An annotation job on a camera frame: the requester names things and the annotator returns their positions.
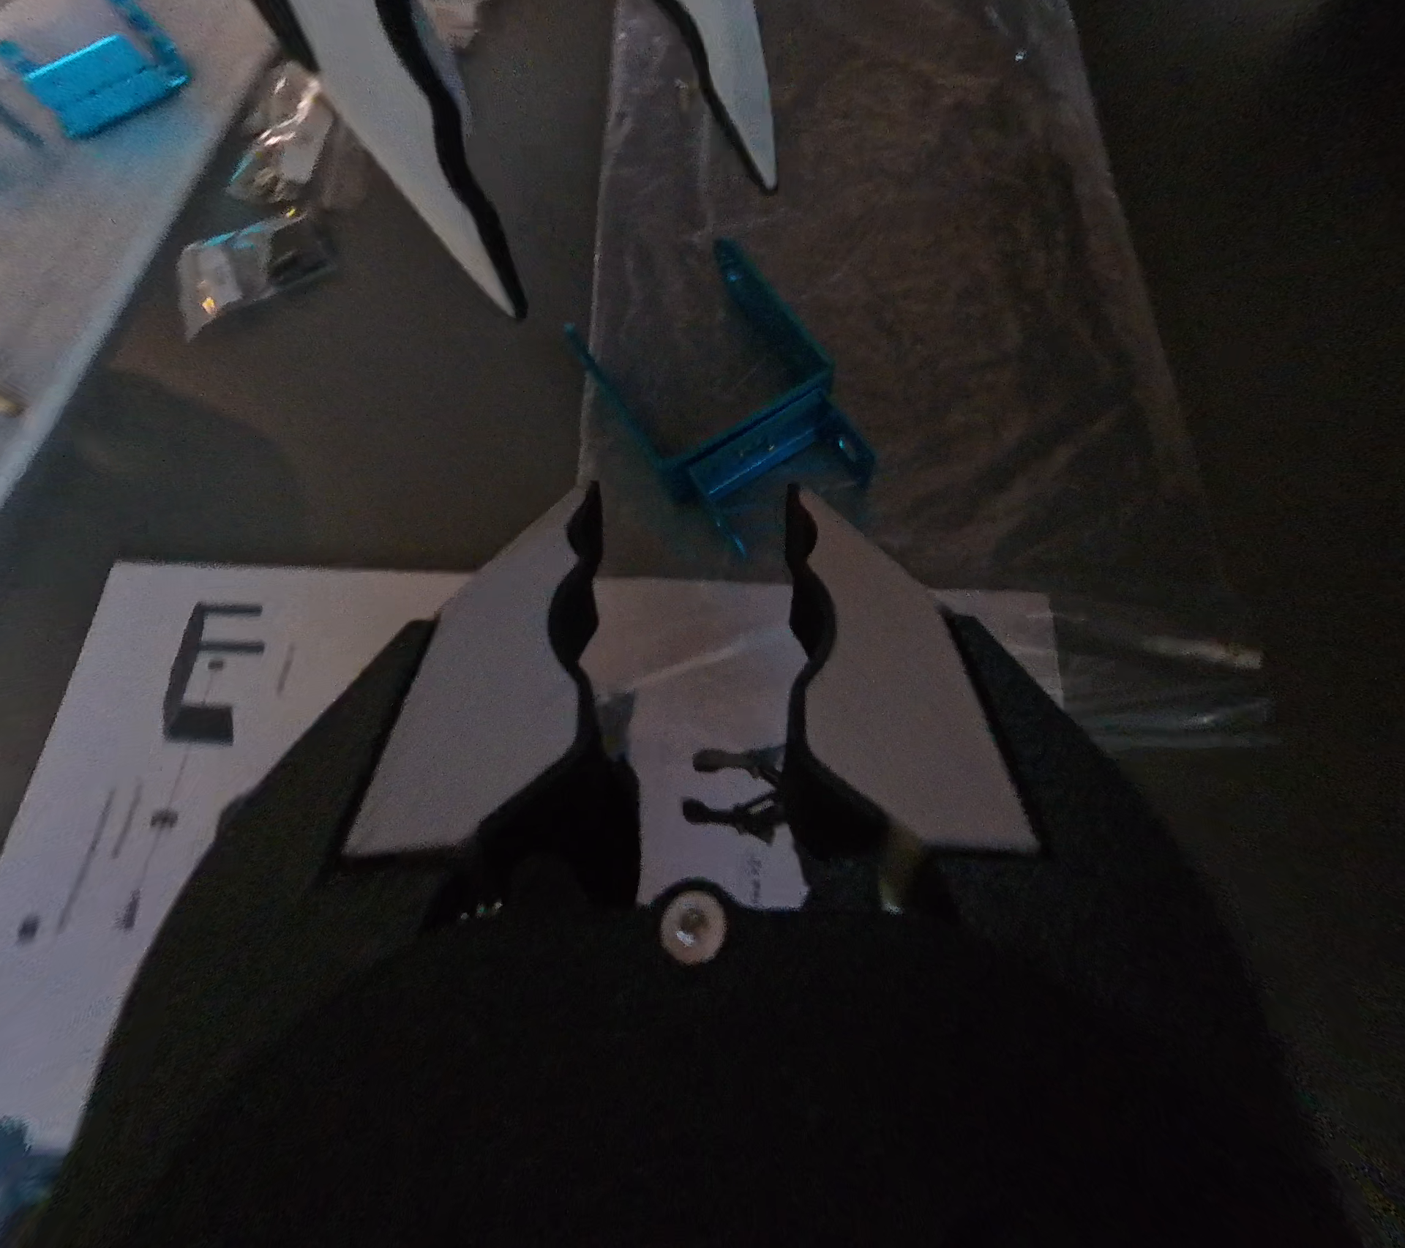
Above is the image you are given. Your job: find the large clear plastic bag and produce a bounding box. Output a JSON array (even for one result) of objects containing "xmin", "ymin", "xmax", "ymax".
[{"xmin": 575, "ymin": 0, "xmax": 1236, "ymax": 612}]

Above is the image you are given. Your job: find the pile of small screw bags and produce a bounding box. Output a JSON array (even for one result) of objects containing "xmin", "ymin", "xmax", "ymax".
[{"xmin": 179, "ymin": 0, "xmax": 490, "ymax": 343}]

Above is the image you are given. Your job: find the white instruction sheet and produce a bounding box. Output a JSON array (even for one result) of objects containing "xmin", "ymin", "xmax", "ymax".
[{"xmin": 0, "ymin": 558, "xmax": 1063, "ymax": 1161}]

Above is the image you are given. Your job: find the blue metal U bracket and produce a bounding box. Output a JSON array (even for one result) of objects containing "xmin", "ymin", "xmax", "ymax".
[{"xmin": 561, "ymin": 237, "xmax": 879, "ymax": 562}]

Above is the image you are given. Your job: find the clear bag of long parts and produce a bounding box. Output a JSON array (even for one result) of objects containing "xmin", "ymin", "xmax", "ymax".
[{"xmin": 1053, "ymin": 611, "xmax": 1280, "ymax": 750}]

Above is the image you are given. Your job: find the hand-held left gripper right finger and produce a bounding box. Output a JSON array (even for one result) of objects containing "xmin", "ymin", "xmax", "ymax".
[{"xmin": 768, "ymin": 482, "xmax": 1042, "ymax": 860}]

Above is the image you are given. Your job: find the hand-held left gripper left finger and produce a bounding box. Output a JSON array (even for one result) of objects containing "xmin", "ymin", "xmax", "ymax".
[{"xmin": 339, "ymin": 482, "xmax": 643, "ymax": 909}]

